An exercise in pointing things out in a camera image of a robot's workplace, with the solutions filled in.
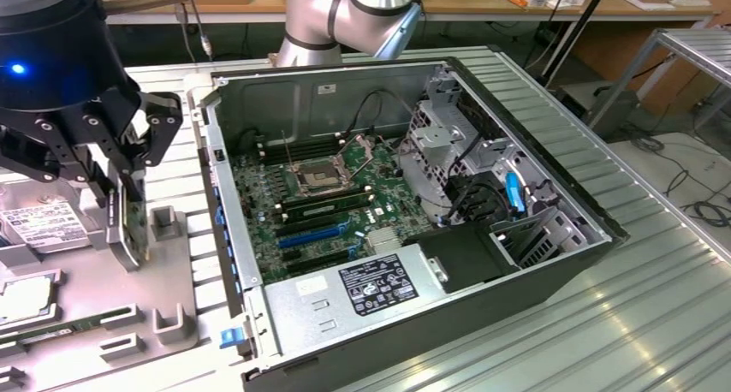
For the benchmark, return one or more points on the metal socket cover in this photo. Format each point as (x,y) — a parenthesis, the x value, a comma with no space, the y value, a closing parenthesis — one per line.
(359,148)

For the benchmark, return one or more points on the silver chipset heatsink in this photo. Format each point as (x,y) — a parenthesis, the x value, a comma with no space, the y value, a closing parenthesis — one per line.
(383,240)

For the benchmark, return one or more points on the installed RAM stick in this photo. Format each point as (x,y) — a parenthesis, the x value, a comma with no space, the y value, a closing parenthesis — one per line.
(326,206)

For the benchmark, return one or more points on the silver CPU chip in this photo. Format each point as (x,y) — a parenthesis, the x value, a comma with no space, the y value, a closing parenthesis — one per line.
(23,298)

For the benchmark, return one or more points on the green loose RAM stick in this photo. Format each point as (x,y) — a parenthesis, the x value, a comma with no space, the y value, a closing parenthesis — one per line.
(58,328)

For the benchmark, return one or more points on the silver perforated drive cage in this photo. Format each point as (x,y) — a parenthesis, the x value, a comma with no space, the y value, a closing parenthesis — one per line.
(434,152)

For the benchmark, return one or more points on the Nvidia graphics card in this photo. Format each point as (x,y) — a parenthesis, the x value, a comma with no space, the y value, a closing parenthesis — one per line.
(128,238)

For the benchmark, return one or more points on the metal slatted side table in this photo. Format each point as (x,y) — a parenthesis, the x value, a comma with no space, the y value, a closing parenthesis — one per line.
(697,45)

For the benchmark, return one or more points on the black slanted pole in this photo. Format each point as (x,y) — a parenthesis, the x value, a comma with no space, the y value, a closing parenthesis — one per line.
(577,28)

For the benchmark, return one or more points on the black long expansion slot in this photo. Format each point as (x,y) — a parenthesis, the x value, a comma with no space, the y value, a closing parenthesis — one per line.
(303,228)
(311,255)
(320,267)

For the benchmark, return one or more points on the black equipment box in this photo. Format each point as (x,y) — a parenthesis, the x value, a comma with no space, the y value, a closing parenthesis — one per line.
(594,101)

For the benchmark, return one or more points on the wooden desk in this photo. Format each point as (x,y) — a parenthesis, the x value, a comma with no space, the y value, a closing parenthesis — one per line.
(474,2)

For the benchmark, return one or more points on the black open PC case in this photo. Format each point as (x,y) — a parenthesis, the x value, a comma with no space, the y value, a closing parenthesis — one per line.
(503,315)

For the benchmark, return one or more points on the silver disk bay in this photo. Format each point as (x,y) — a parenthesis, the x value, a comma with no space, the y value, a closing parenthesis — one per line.
(548,242)

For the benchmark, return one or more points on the grey power supply unit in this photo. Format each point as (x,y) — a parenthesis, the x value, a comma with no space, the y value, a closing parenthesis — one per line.
(303,310)

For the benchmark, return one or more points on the brown wooden cabinet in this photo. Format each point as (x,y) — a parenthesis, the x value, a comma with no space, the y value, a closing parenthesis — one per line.
(622,49)

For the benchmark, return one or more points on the blue card retainer row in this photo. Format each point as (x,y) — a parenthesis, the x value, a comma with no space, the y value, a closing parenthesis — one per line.
(216,215)

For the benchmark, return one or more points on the thin metal locking lever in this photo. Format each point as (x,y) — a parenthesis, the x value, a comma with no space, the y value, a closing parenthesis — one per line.
(364,167)
(288,148)

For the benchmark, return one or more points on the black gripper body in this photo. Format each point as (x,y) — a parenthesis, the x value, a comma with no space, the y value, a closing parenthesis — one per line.
(58,67)

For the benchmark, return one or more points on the black RAM slot bank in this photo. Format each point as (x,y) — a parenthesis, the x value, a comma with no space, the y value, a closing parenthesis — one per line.
(320,214)
(303,148)

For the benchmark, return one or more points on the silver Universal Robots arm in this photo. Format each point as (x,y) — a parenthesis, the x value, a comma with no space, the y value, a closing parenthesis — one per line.
(320,15)

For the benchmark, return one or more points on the white paper stack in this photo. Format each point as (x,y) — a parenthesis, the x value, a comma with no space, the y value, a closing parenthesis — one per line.
(646,0)

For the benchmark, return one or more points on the grey parts rack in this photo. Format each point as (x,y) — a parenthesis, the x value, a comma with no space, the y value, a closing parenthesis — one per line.
(80,289)

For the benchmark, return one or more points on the blue expansion slot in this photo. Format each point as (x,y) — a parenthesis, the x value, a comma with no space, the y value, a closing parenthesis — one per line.
(311,237)

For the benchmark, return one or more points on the blue case latch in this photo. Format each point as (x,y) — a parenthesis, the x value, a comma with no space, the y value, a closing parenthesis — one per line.
(230,338)

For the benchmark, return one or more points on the green motherboard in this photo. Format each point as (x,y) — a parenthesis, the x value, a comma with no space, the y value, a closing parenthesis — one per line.
(383,195)

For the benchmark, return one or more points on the silver hard disk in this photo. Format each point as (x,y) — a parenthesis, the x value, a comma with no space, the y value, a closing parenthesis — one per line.
(34,227)

